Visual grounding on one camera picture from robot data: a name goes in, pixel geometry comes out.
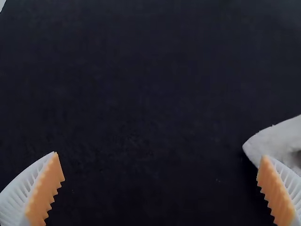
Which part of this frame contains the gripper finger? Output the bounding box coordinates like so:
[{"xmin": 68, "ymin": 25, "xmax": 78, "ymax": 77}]
[
  {"xmin": 256, "ymin": 154, "xmax": 301, "ymax": 226},
  {"xmin": 0, "ymin": 151, "xmax": 66, "ymax": 226}
]

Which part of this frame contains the pale towel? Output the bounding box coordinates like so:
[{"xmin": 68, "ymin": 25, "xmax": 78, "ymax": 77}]
[{"xmin": 242, "ymin": 114, "xmax": 301, "ymax": 181}]

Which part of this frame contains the black mat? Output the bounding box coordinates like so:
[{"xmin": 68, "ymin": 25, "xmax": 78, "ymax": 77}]
[{"xmin": 0, "ymin": 0, "xmax": 301, "ymax": 226}]

